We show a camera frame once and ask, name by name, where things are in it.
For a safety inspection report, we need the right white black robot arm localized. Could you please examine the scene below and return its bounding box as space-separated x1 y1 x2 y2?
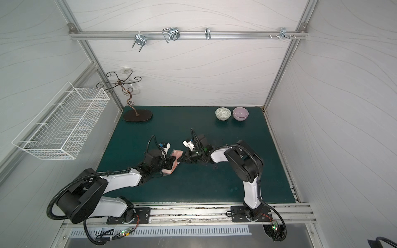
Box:
177 135 264 221

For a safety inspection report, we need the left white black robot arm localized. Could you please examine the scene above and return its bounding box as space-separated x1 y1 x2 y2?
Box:
46 150 182 224

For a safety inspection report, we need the green patterned ceramic bowl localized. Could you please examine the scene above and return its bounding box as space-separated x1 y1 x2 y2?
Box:
215 107 232 121

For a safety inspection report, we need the brown metal jewelry stand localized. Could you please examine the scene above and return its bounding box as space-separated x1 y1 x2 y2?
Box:
96 68 153 123

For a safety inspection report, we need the purple ceramic bowl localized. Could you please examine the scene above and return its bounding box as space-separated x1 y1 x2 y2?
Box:
232 107 249 122

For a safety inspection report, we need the white vent strip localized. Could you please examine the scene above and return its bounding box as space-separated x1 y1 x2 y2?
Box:
69 225 252 238

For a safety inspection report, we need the small metal clamp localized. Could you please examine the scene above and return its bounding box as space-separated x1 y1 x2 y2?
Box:
205 27 211 40

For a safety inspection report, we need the left metal hook clamp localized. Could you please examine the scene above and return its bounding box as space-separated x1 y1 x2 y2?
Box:
131 33 147 52

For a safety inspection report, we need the metal hook clamp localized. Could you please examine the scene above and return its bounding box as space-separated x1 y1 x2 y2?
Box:
131 33 147 52
162 27 181 43

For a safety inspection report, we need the middle metal hook clamp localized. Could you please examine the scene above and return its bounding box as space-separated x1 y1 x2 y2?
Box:
162 27 181 43

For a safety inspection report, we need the right metal bolt clamp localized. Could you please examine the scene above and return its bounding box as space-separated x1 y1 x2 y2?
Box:
269 27 296 40

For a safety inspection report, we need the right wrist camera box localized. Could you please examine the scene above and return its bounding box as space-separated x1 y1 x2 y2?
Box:
183 140 195 151

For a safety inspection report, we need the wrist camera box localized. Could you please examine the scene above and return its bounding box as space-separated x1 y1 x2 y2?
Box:
159 143 171 156
183 140 195 151

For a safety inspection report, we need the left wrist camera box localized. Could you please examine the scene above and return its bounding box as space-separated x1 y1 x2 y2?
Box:
159 143 171 156

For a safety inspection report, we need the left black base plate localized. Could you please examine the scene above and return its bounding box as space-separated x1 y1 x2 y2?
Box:
106 207 151 225

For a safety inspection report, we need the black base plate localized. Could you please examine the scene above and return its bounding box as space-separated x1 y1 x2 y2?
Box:
226 205 273 223
106 207 151 225

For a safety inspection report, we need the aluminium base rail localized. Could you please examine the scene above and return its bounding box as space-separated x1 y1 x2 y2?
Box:
61 203 317 228

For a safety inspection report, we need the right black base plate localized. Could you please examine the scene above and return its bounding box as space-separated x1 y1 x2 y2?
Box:
226 205 273 223

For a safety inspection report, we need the white wire basket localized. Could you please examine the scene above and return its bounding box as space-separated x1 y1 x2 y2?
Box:
11 82 110 160

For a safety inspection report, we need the aluminium crossbar rail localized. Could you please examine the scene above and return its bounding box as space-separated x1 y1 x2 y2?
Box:
69 30 309 40

